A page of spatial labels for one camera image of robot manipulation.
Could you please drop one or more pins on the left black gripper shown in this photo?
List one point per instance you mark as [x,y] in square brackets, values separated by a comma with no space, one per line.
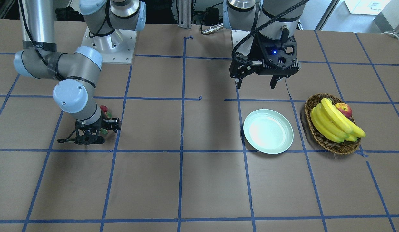
[258,51]

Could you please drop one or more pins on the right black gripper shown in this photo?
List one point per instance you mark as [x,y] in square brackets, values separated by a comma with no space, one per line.
[99,130]

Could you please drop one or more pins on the red strawberry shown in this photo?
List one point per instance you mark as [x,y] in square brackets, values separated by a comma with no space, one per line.
[104,108]
[104,131]

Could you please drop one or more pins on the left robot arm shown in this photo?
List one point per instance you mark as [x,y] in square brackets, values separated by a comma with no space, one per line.
[274,19]

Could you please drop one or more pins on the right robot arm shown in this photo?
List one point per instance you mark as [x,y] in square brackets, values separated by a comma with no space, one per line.
[77,74]

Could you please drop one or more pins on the light green plate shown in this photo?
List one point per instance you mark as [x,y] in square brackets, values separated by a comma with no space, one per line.
[268,131]

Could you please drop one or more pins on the yellow banana bunch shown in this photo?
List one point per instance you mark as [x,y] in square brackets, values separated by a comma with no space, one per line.
[332,124]

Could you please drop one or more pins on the red apple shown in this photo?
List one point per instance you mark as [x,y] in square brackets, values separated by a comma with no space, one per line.
[345,109]

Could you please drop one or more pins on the aluminium frame post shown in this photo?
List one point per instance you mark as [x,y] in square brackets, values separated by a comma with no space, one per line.
[184,13]

